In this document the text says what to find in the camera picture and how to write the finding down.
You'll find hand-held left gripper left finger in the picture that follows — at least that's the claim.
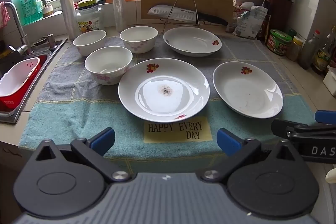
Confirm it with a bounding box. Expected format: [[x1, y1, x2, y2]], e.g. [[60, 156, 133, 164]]
[[28, 127, 132, 184]]

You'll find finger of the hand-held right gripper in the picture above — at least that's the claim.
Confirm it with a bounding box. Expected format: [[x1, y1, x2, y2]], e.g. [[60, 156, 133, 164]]
[[271, 119, 310, 139], [315, 110, 336, 124]]

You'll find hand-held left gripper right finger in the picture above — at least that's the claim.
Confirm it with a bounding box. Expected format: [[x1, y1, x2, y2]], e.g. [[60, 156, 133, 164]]
[[201, 127, 306, 184]]

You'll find white pink-flower bowl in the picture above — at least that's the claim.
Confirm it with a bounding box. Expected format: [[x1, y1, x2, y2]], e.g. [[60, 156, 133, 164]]
[[84, 46, 133, 86], [73, 29, 107, 57], [120, 26, 158, 54]]

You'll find white stained fruit-print plate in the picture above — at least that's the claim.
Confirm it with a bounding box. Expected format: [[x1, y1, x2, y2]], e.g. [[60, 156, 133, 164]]
[[118, 58, 210, 122]]

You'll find person's right hand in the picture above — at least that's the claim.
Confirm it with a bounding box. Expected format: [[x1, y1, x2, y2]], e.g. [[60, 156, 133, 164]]
[[325, 168, 336, 184]]

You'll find white plastic box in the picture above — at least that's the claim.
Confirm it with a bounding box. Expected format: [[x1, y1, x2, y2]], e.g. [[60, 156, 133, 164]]
[[323, 67, 336, 96]]

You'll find grey teal checked towel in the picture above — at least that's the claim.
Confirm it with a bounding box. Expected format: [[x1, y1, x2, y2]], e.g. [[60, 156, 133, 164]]
[[19, 28, 317, 174]]

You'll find green-labelled bottle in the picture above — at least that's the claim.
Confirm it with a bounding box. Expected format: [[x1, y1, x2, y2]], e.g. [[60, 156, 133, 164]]
[[312, 26, 336, 75]]

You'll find clear bottle red cap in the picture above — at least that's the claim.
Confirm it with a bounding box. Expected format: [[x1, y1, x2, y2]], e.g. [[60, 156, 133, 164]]
[[298, 30, 321, 70]]

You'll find yellow-lidded spice jar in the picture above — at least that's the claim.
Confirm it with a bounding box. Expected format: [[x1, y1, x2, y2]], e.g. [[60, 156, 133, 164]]
[[286, 35, 304, 62]]

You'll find green-lidded sauce jar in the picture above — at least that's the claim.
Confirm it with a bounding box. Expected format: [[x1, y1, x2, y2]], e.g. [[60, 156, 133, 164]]
[[266, 29, 293, 56]]

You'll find stainless steel sink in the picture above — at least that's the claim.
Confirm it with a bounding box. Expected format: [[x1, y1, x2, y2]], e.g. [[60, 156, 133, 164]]
[[0, 37, 68, 124]]

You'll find red and white basin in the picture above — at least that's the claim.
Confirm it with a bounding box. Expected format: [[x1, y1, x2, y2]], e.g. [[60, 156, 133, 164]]
[[0, 57, 41, 111]]

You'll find white printed bag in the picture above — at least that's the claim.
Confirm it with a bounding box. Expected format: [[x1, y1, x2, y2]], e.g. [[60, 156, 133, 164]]
[[233, 6, 268, 39]]

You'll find metal sink knob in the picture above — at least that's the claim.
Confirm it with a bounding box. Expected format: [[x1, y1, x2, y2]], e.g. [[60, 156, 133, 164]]
[[47, 33, 58, 51]]

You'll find brown knife block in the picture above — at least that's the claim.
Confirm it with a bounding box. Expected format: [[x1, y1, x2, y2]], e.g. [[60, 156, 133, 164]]
[[268, 0, 294, 33]]

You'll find glass jar with green lid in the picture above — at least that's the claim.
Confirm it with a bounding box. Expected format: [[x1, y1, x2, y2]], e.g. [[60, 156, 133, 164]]
[[76, 0, 105, 34]]

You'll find red and white bag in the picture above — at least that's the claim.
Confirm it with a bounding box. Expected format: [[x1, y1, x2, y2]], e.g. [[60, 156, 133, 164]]
[[232, 2, 253, 30]]

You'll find small plastic wrap roll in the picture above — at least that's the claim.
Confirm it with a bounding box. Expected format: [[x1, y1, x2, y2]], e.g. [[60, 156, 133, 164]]
[[58, 0, 78, 40]]

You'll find small potted plant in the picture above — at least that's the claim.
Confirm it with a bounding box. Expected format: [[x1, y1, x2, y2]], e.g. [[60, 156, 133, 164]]
[[41, 0, 55, 17]]

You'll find metal faucet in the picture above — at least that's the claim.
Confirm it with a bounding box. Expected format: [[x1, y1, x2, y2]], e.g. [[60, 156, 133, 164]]
[[3, 2, 32, 56]]

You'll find pink cloth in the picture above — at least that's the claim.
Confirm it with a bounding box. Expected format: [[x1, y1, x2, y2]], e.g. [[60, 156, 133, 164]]
[[0, 1, 11, 29]]

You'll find black-handled kitchen knife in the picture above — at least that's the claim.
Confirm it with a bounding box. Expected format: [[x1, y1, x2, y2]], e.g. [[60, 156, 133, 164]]
[[147, 4, 229, 26]]

